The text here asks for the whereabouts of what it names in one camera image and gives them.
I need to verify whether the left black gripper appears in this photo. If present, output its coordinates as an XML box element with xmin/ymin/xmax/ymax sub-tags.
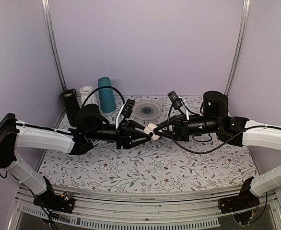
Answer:
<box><xmin>87</xmin><ymin>120</ymin><xmax>152</xmax><ymax>149</ymax></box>

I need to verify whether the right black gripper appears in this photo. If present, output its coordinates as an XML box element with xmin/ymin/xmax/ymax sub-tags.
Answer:
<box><xmin>153</xmin><ymin>114</ymin><xmax>221</xmax><ymax>142</ymax></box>

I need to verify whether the white earbuds charging case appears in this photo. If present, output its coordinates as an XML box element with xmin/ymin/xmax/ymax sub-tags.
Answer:
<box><xmin>144</xmin><ymin>123</ymin><xmax>160</xmax><ymax>141</ymax></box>

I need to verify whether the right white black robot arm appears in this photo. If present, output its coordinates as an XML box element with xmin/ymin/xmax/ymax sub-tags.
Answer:
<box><xmin>153</xmin><ymin>91</ymin><xmax>281</xmax><ymax>209</ymax></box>

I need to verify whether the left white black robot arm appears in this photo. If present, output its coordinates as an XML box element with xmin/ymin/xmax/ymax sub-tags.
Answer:
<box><xmin>0</xmin><ymin>103</ymin><xmax>153</xmax><ymax>208</ymax></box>

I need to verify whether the translucent round plate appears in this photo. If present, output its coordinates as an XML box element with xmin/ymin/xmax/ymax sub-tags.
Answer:
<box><xmin>131</xmin><ymin>100</ymin><xmax>162</xmax><ymax>121</ymax></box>

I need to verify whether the floral patterned table mat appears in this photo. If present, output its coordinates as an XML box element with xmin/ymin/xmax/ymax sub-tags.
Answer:
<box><xmin>38</xmin><ymin>95</ymin><xmax>258</xmax><ymax>194</ymax></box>

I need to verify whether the teal plastic cup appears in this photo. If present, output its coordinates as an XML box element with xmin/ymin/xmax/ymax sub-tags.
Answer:
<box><xmin>98</xmin><ymin>76</ymin><xmax>116</xmax><ymax>113</ymax></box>

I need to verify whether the white ribbed vase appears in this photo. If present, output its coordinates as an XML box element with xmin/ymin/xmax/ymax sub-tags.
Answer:
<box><xmin>79</xmin><ymin>86</ymin><xmax>98</xmax><ymax>105</ymax></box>

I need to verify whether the black cylindrical cup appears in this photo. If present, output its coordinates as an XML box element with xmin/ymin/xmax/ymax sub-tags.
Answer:
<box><xmin>60</xmin><ymin>89</ymin><xmax>80</xmax><ymax>127</ymax></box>

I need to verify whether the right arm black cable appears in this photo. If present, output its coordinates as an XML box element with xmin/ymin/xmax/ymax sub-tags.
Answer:
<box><xmin>166</xmin><ymin>103</ymin><xmax>281</xmax><ymax>154</ymax></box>

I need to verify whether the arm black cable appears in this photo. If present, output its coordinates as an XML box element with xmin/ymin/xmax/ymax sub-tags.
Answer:
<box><xmin>80</xmin><ymin>86</ymin><xmax>125</xmax><ymax>108</ymax></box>
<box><xmin>166</xmin><ymin>103</ymin><xmax>281</xmax><ymax>154</ymax></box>

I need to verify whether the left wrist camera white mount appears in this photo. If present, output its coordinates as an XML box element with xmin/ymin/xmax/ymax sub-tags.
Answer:
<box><xmin>115</xmin><ymin>99</ymin><xmax>135</xmax><ymax>129</ymax></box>

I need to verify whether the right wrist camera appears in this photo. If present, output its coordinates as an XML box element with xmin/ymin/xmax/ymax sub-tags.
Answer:
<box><xmin>167</xmin><ymin>91</ymin><xmax>183</xmax><ymax>110</ymax></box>

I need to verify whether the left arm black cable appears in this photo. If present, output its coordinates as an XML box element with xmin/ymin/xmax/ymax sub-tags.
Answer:
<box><xmin>80</xmin><ymin>86</ymin><xmax>125</xmax><ymax>108</ymax></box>

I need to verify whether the aluminium front rail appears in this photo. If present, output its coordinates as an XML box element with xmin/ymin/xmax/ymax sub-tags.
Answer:
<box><xmin>6</xmin><ymin>184</ymin><xmax>281</xmax><ymax>230</ymax></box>

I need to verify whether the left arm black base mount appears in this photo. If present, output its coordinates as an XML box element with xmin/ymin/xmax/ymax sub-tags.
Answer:
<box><xmin>33</xmin><ymin>176</ymin><xmax>76</xmax><ymax>214</ymax></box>

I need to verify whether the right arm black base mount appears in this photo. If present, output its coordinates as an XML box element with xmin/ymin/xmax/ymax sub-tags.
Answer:
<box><xmin>217</xmin><ymin>176</ymin><xmax>260</xmax><ymax>214</ymax></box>

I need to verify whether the right aluminium frame post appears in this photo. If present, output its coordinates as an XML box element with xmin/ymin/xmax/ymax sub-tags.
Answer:
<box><xmin>224</xmin><ymin>0</ymin><xmax>251</xmax><ymax>97</ymax></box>

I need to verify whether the aluminium frame post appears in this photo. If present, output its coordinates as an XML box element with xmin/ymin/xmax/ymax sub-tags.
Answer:
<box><xmin>41</xmin><ymin>0</ymin><xmax>67</xmax><ymax>91</ymax></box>
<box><xmin>224</xmin><ymin>0</ymin><xmax>251</xmax><ymax>97</ymax></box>

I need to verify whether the left aluminium frame post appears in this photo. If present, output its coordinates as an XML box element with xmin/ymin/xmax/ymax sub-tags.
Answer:
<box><xmin>41</xmin><ymin>0</ymin><xmax>67</xmax><ymax>91</ymax></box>

